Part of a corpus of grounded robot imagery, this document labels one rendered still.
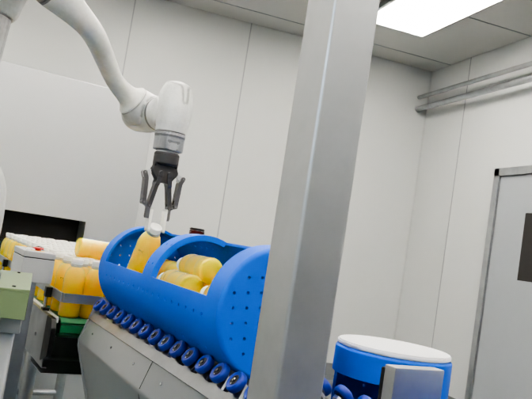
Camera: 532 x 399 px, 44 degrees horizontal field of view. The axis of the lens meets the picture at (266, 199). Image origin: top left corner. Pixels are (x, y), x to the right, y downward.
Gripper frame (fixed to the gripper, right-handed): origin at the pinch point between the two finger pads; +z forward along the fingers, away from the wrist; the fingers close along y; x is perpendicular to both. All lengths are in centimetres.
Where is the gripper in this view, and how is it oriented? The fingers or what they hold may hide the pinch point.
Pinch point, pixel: (156, 220)
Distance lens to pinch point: 196.9
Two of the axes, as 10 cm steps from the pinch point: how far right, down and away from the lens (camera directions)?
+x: -4.9, -0.2, 8.7
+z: -1.5, 9.9, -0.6
